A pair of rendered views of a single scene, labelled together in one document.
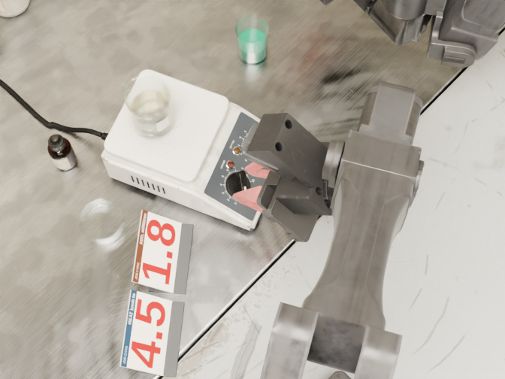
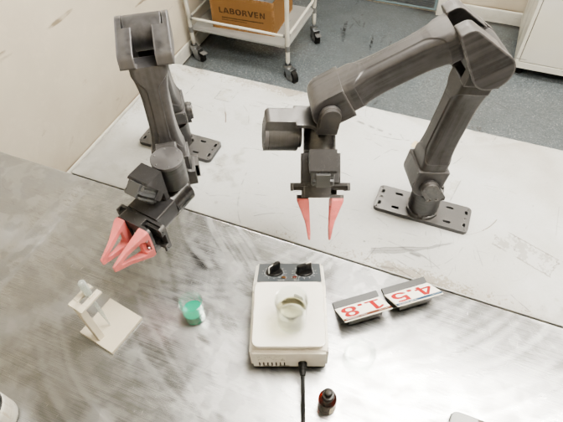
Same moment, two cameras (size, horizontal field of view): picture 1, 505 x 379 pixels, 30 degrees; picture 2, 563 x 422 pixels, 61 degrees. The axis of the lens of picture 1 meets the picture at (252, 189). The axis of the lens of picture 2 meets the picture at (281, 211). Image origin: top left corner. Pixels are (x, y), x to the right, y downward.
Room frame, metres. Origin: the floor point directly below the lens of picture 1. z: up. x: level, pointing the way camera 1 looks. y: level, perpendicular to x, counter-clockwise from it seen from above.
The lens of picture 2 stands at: (0.64, 0.45, 1.72)
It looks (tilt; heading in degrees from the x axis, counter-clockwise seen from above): 51 degrees down; 248
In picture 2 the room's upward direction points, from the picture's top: 3 degrees counter-clockwise
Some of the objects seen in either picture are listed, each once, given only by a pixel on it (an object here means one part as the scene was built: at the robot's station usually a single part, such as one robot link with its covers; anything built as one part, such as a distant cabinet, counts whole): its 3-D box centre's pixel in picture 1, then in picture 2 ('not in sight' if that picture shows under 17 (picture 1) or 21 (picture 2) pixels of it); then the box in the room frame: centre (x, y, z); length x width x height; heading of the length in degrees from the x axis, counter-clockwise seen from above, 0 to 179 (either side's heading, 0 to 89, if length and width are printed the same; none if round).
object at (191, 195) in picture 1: (189, 147); (289, 311); (0.49, 0.08, 0.94); 0.22 x 0.13 x 0.08; 66
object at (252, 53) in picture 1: (252, 40); (193, 308); (0.65, -0.01, 0.93); 0.04 x 0.04 x 0.06
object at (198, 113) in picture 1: (167, 125); (288, 313); (0.50, 0.10, 0.98); 0.12 x 0.12 x 0.01; 66
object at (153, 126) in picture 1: (148, 107); (291, 311); (0.50, 0.12, 1.02); 0.06 x 0.05 x 0.08; 65
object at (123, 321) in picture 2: not in sight; (100, 310); (0.79, -0.05, 0.96); 0.08 x 0.08 x 0.13; 35
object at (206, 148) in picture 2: not in sight; (177, 131); (0.54, -0.47, 0.94); 0.20 x 0.07 x 0.08; 134
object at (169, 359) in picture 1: (152, 333); (410, 290); (0.26, 0.12, 0.92); 0.09 x 0.06 x 0.04; 173
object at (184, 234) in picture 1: (163, 252); (361, 306); (0.36, 0.11, 0.92); 0.09 x 0.06 x 0.04; 173
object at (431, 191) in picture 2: not in sight; (427, 178); (0.13, -0.04, 1.00); 0.09 x 0.06 x 0.06; 72
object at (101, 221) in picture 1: (101, 222); (359, 354); (0.41, 0.19, 0.91); 0.06 x 0.06 x 0.02
